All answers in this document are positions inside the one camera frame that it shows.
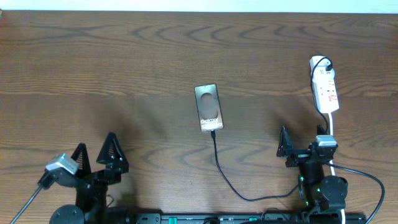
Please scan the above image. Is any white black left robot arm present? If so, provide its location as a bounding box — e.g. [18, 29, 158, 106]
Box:
[38, 132, 134, 223]

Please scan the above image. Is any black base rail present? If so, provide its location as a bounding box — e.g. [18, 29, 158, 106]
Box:
[124, 212, 368, 224]

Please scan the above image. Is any Samsung Galaxy smartphone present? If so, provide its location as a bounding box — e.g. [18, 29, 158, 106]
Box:
[194, 83, 224, 132]

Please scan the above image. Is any white power strip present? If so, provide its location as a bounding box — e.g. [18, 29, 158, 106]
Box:
[310, 55, 340, 114]

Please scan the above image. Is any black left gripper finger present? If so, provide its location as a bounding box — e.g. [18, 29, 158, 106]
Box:
[71, 143, 91, 178]
[96, 132, 128, 165]

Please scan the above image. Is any black charger cable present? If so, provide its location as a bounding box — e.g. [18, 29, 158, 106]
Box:
[210, 57, 334, 202]

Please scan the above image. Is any white power strip cord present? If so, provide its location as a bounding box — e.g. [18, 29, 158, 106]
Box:
[327, 112, 346, 224]

